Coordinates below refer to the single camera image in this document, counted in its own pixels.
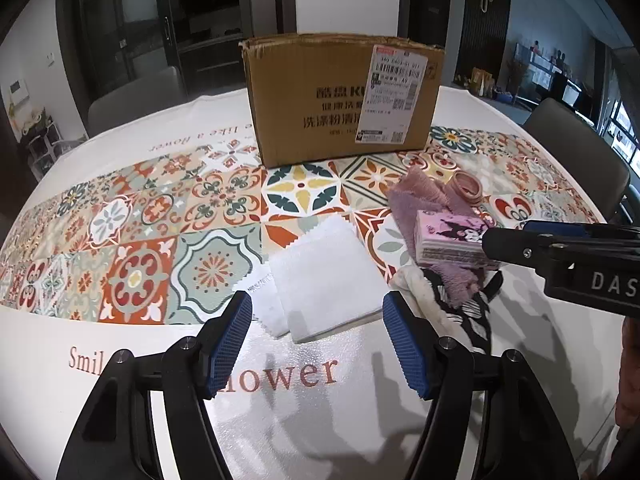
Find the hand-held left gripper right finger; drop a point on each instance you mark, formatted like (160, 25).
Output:
(406, 345)

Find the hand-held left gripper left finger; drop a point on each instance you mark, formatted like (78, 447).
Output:
(230, 340)

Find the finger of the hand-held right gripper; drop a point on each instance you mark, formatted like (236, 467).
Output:
(520, 252)
(560, 231)

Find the black white patterned cloth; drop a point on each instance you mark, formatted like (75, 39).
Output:
(465, 320)

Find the pink cartoon tissue pack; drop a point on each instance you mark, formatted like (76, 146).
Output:
(445, 237)

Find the pink hair bands bundle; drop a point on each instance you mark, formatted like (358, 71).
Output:
(465, 187)

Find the purple fuzzy cloth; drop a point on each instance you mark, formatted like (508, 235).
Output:
(417, 195)

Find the brown cardboard box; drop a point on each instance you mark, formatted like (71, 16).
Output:
(310, 105)

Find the person's right forearm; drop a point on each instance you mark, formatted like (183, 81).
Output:
(631, 375)

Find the white cloth with label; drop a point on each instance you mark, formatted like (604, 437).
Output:
(262, 305)

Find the grey dining chair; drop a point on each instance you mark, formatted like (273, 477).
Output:
(135, 102)
(575, 150)

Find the white shoe rack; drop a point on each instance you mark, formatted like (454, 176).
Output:
(47, 145)

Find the sliding glass doors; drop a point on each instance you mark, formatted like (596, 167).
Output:
(130, 25)

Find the dark wall panel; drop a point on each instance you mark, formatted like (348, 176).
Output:
(475, 35)

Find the white wall intercom panel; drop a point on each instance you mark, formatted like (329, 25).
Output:
(19, 92)

